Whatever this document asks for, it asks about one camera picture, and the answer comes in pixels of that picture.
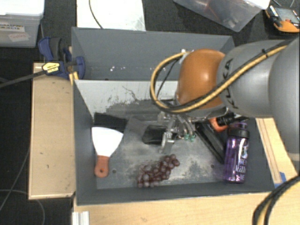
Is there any black cylinder on white bracket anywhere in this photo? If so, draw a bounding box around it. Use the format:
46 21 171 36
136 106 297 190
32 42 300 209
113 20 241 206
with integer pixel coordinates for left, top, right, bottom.
216 107 235 126

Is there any purple toy grape bunch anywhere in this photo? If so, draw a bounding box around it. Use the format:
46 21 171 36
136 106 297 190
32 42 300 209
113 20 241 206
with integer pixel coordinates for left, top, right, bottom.
136 154 181 188

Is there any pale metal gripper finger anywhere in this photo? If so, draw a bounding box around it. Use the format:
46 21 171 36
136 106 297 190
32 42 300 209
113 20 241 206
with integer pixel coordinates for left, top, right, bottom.
164 138 176 155
160 132 171 153

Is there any grey metal bin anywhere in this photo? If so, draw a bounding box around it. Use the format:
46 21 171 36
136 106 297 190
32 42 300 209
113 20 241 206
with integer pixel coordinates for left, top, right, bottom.
71 26 276 206

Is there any black rounded box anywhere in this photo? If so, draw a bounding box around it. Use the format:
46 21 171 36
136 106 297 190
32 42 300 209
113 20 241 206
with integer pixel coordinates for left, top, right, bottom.
141 125 165 145

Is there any white scraper with red-brown handle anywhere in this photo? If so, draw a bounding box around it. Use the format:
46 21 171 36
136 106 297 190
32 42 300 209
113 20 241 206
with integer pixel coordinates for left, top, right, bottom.
91 126 124 179

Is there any purple plastic bottle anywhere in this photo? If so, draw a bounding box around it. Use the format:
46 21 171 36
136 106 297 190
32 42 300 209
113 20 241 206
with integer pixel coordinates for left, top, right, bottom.
222 121 250 184

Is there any pale wood flat board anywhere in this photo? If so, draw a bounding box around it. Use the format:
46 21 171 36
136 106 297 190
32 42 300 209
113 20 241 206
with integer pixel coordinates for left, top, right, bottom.
28 62 77 200

